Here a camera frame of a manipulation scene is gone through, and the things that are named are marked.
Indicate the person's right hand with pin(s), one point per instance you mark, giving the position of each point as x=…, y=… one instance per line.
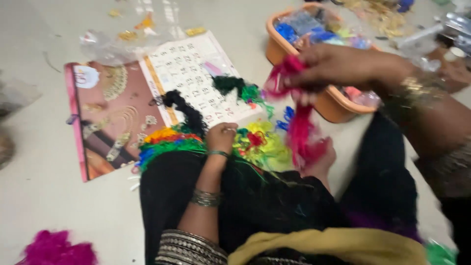
x=342, y=66

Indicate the person's left hand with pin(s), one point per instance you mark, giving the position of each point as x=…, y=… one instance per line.
x=220, y=140

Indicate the person's right fingers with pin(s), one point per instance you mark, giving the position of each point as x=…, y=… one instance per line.
x=300, y=92

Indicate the person's left fingers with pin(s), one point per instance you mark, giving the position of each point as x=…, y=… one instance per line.
x=226, y=128

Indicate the pink thread bundle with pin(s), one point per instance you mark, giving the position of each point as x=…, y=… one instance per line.
x=301, y=136

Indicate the green thin bangle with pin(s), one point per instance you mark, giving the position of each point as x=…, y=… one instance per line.
x=218, y=153

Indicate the blue thread loops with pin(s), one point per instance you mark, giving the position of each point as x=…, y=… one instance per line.
x=285, y=119

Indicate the orange plastic basket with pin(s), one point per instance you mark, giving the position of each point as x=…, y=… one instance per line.
x=331, y=106

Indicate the black curly thread bundle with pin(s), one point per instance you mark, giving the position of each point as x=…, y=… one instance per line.
x=187, y=110

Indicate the dark green thread bundle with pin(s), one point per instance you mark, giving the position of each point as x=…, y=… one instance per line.
x=235, y=86

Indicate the yellow green thread heap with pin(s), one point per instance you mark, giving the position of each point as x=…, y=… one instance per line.
x=266, y=149

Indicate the rainbow coloured thread heap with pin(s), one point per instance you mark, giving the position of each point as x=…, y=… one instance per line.
x=165, y=141

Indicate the clear packets of coloured beads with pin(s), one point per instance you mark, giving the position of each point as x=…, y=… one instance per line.
x=312, y=29

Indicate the silver bangles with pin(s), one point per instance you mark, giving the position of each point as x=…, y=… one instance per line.
x=206, y=198

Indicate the person's black garment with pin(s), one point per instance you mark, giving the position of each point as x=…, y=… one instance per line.
x=265, y=209

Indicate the heap of gold trimmings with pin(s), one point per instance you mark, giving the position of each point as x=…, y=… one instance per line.
x=375, y=14

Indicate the gold bangles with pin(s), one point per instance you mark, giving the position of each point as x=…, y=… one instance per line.
x=415, y=95

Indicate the clear plastic bag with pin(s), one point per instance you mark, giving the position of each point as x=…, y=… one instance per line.
x=110, y=44

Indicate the heap of clear packets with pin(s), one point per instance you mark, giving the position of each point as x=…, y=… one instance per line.
x=441, y=40

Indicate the mustard yellow scarf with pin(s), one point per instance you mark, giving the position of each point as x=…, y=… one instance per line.
x=331, y=246

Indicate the magenta fluffy thread heap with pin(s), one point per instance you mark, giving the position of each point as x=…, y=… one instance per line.
x=55, y=250

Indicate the bright green thread tuft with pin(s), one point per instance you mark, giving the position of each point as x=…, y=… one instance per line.
x=439, y=254

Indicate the jewellery picture wall calendar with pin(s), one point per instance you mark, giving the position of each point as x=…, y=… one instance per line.
x=121, y=110

